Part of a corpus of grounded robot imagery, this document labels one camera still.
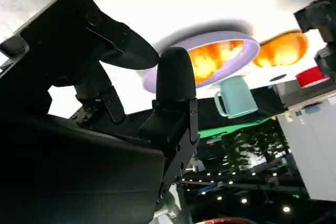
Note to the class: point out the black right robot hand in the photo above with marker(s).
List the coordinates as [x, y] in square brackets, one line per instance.
[78, 155]

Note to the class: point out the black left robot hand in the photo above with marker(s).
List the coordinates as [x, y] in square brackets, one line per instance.
[323, 19]

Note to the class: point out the orange white toy bread roll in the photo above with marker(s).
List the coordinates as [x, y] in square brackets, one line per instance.
[281, 51]
[210, 58]

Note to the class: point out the red box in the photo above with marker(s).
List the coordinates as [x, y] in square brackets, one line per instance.
[312, 77]

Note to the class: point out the lilac plate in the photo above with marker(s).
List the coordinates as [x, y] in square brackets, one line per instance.
[210, 37]

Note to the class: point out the pale green mug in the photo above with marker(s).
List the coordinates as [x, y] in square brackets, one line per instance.
[236, 98]

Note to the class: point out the white cabinet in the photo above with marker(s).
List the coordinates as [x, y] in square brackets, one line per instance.
[312, 142]

